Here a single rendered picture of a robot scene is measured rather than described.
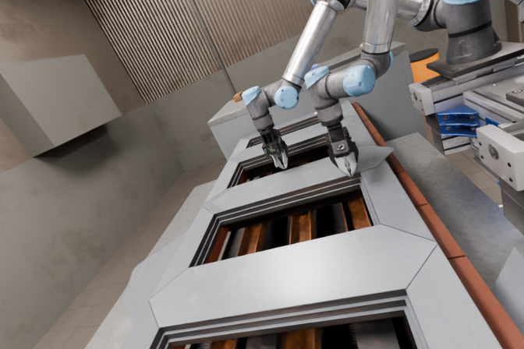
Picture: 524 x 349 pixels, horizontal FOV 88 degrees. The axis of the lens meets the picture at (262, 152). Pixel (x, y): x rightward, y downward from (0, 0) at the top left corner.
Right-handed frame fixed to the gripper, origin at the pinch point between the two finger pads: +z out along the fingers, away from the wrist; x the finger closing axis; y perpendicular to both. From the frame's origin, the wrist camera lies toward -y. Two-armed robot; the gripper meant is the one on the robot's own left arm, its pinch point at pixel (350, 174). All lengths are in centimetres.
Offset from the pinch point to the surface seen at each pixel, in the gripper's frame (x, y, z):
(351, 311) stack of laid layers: 7.8, -44.1, 4.1
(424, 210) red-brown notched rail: -14.5, -19.2, 5.1
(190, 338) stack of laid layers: 45, -45, 5
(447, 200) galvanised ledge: -26.0, 0.4, 19.5
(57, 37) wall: 271, 234, -155
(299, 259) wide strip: 17.7, -31.1, 0.9
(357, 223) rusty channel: 3.3, -0.9, 19.5
